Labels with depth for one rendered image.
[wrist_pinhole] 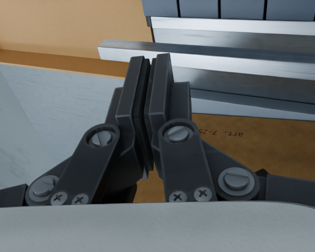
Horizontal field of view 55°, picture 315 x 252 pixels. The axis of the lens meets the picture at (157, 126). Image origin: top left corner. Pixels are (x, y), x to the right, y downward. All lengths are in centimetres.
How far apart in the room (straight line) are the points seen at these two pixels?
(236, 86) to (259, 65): 18
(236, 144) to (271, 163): 5
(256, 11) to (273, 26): 2
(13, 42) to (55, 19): 12
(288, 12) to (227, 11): 5
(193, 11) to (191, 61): 9
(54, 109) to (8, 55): 13
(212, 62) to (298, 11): 9
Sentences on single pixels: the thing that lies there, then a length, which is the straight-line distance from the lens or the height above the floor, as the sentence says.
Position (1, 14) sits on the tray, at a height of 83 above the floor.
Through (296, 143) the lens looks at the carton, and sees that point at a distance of 35.
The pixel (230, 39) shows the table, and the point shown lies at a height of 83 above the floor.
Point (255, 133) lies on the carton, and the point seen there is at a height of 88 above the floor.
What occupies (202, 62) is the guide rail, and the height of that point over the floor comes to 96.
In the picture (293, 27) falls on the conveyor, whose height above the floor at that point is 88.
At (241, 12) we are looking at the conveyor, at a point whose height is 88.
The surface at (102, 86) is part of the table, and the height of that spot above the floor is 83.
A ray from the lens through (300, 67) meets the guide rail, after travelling 21.
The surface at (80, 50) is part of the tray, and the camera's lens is 46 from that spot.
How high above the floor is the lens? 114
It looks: 40 degrees down
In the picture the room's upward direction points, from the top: 148 degrees counter-clockwise
